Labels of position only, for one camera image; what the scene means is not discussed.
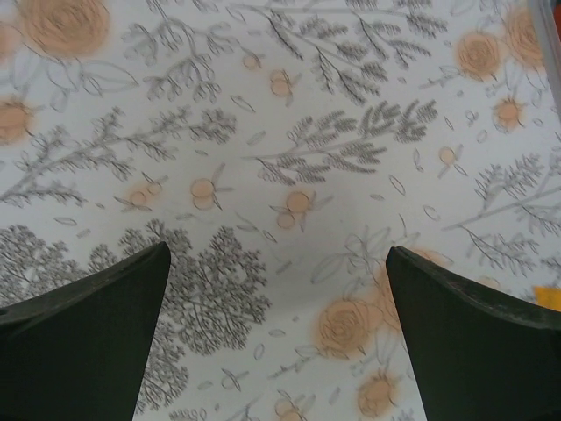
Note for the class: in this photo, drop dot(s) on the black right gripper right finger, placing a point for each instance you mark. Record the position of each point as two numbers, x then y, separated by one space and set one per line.
482 359

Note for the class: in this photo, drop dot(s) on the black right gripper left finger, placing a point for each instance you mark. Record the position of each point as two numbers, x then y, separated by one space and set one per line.
79 351

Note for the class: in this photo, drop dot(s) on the small yellow tape piece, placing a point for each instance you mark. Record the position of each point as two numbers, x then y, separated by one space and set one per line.
548 299

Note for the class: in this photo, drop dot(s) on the floral patterned table mat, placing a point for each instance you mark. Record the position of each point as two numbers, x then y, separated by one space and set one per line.
280 131

